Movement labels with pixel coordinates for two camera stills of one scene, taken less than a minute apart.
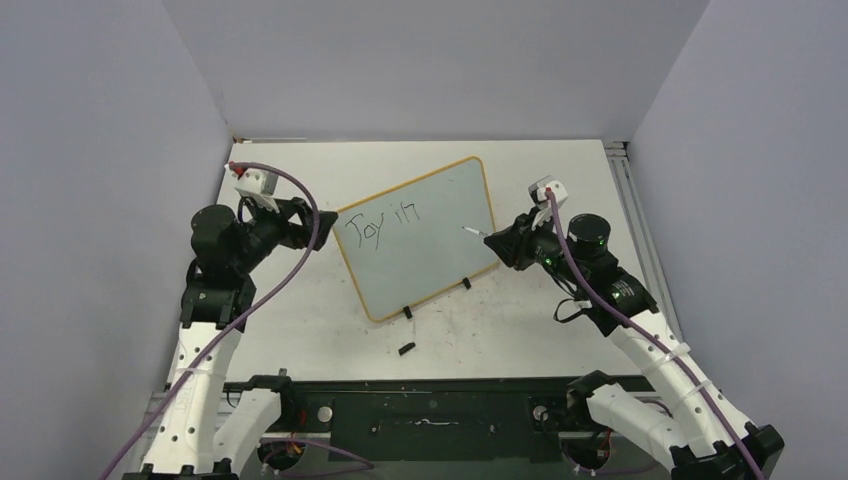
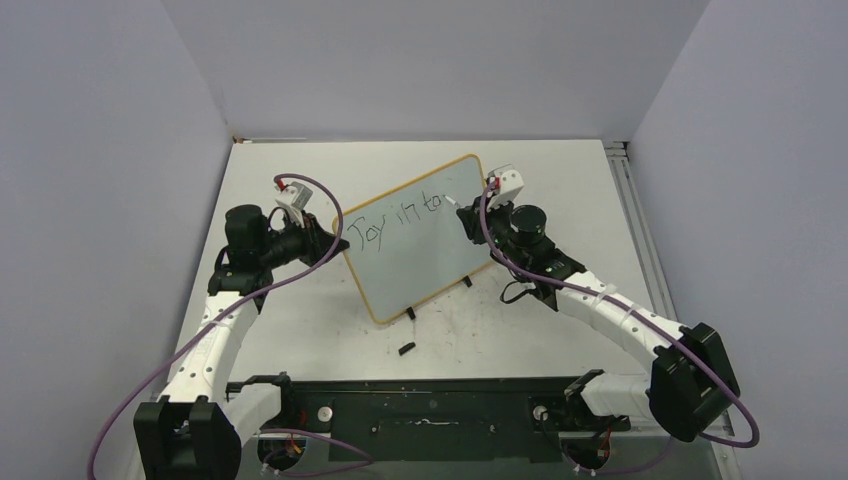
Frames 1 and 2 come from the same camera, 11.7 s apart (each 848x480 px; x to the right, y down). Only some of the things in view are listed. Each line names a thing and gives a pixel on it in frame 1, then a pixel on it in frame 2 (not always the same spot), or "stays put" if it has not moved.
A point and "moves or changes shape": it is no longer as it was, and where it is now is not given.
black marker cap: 405,348 stays put
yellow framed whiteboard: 413,241 stays put
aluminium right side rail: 642,233 stays put
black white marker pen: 475,231 moves or changes shape
